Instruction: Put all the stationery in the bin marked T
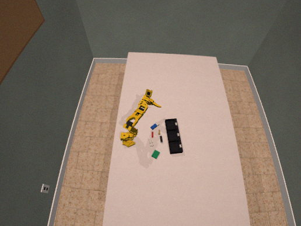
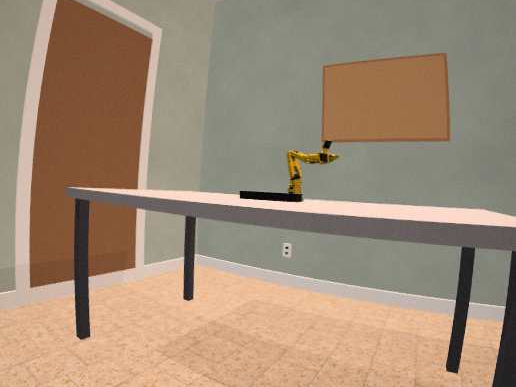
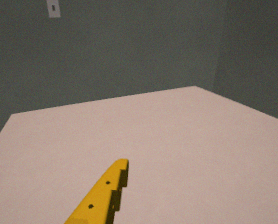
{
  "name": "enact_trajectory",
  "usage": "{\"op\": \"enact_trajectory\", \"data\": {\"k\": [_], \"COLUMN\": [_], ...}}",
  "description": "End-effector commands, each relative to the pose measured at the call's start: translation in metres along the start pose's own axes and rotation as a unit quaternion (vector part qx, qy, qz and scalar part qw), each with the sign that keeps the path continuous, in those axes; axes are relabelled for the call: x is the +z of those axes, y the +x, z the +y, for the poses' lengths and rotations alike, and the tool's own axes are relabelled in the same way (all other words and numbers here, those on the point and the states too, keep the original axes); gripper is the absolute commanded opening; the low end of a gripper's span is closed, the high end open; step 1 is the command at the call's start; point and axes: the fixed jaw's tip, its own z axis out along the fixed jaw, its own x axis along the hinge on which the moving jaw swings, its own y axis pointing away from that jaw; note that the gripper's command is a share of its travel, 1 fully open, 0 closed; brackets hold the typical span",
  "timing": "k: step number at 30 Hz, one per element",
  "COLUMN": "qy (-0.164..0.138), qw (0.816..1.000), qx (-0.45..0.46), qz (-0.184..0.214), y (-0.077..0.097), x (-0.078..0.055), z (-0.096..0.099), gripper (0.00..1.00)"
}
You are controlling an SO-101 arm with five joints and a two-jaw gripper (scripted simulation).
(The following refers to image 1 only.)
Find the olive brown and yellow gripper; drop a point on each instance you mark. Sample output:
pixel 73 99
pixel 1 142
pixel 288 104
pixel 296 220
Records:
pixel 148 100

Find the green block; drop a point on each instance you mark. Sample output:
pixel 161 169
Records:
pixel 155 154

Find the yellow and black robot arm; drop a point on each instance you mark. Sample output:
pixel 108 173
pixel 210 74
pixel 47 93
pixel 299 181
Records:
pixel 129 136

